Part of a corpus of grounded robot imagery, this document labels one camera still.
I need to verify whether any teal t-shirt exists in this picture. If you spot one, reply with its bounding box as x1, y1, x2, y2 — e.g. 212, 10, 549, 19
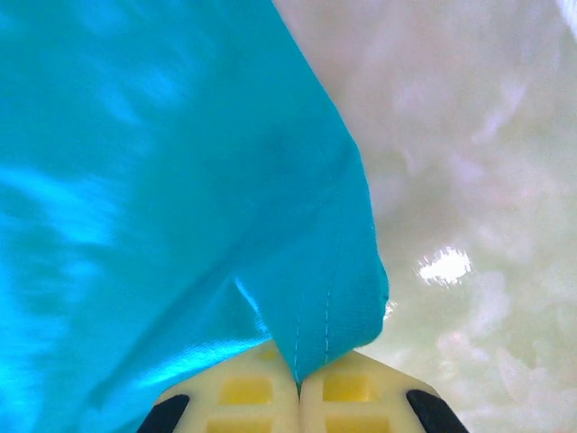
0, 0, 391, 433

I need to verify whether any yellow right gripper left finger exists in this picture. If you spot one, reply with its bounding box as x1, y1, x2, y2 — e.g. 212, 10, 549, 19
160, 341, 301, 433

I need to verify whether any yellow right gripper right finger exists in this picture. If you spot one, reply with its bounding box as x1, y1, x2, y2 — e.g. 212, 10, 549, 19
299, 350, 430, 433

